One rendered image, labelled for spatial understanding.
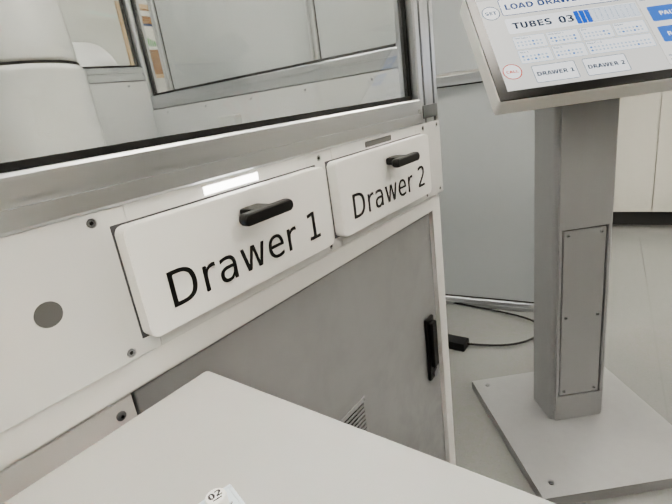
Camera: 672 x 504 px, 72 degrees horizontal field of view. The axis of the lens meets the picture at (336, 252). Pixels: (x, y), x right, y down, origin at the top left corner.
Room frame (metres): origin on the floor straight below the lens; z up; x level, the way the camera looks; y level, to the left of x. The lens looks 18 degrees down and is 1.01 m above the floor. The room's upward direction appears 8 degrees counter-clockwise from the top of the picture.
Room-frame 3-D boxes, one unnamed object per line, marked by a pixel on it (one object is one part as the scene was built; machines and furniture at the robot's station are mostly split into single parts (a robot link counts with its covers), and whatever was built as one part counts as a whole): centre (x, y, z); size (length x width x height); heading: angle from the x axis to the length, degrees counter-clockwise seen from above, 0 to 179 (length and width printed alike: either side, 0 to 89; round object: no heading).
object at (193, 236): (0.51, 0.10, 0.87); 0.29 x 0.02 x 0.11; 141
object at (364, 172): (0.76, -0.10, 0.87); 0.29 x 0.02 x 0.11; 141
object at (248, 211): (0.50, 0.08, 0.91); 0.07 x 0.04 x 0.01; 141
